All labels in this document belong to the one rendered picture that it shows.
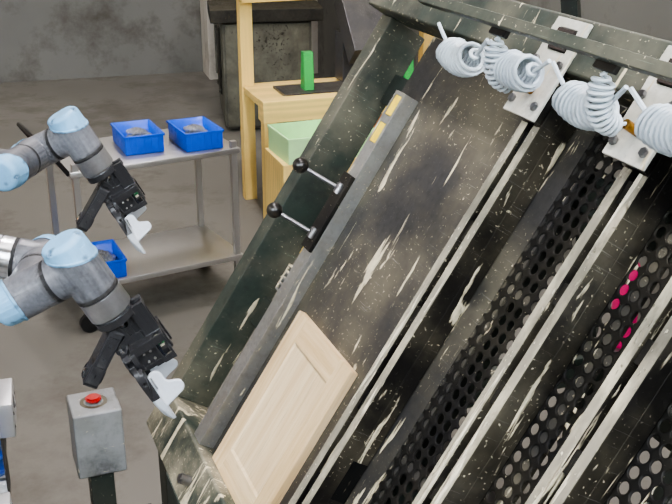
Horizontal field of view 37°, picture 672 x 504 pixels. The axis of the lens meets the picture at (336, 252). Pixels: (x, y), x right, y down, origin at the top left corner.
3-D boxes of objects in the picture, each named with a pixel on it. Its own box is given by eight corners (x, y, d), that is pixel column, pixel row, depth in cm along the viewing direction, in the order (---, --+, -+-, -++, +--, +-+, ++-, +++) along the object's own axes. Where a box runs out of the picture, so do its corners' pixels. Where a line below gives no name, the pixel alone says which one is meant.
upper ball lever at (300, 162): (339, 197, 235) (290, 168, 235) (348, 183, 234) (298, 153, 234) (338, 198, 231) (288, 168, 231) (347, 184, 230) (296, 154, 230)
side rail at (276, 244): (202, 397, 270) (167, 384, 265) (415, 35, 256) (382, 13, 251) (208, 408, 265) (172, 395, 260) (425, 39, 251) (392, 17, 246)
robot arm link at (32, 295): (22, 308, 173) (77, 280, 172) (5, 338, 163) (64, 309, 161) (-4, 271, 170) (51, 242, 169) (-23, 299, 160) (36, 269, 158)
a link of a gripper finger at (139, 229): (159, 240, 226) (139, 206, 228) (136, 254, 226) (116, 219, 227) (162, 243, 229) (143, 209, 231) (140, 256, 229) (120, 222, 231)
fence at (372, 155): (207, 438, 246) (193, 433, 244) (409, 97, 234) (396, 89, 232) (213, 449, 242) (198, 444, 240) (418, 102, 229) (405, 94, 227)
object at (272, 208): (313, 241, 236) (264, 212, 236) (322, 227, 236) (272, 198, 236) (312, 243, 232) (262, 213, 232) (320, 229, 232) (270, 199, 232)
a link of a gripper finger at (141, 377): (160, 399, 168) (131, 355, 167) (152, 404, 168) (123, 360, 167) (161, 393, 173) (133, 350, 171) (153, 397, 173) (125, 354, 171)
